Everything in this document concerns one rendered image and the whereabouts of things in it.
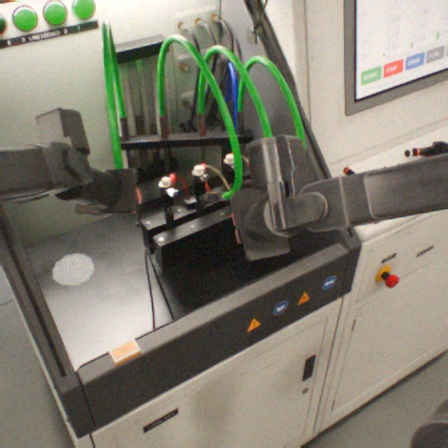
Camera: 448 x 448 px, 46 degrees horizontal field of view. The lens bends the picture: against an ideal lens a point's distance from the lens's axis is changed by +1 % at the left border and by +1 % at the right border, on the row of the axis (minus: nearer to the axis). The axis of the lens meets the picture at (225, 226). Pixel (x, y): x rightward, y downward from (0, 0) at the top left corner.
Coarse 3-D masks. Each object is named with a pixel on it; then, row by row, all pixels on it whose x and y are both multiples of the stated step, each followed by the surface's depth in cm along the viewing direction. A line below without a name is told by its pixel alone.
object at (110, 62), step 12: (108, 24) 91; (108, 36) 87; (108, 48) 85; (108, 60) 84; (108, 72) 83; (108, 84) 83; (120, 84) 112; (108, 96) 82; (120, 96) 114; (108, 108) 82; (120, 108) 116; (120, 120) 118; (120, 144) 83; (120, 156) 83
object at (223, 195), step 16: (192, 48) 95; (160, 64) 109; (160, 80) 112; (208, 80) 93; (160, 96) 115; (160, 112) 118; (224, 112) 93; (160, 128) 121; (240, 160) 95; (240, 176) 97; (208, 192) 112; (224, 192) 105
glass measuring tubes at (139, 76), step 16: (128, 48) 115; (144, 48) 116; (160, 48) 118; (128, 64) 118; (144, 64) 120; (128, 80) 122; (144, 80) 123; (128, 96) 124; (144, 96) 126; (128, 112) 127; (144, 112) 129; (144, 128) 131; (144, 160) 135; (160, 160) 140; (176, 160) 140; (144, 176) 137
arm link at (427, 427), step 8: (440, 416) 52; (424, 424) 52; (432, 424) 51; (440, 424) 51; (416, 432) 52; (424, 432) 52; (432, 432) 51; (440, 432) 51; (416, 440) 52; (424, 440) 52; (432, 440) 51; (440, 440) 51
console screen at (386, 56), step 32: (352, 0) 116; (384, 0) 120; (416, 0) 125; (352, 32) 119; (384, 32) 124; (416, 32) 129; (352, 64) 123; (384, 64) 128; (416, 64) 134; (352, 96) 126; (384, 96) 132
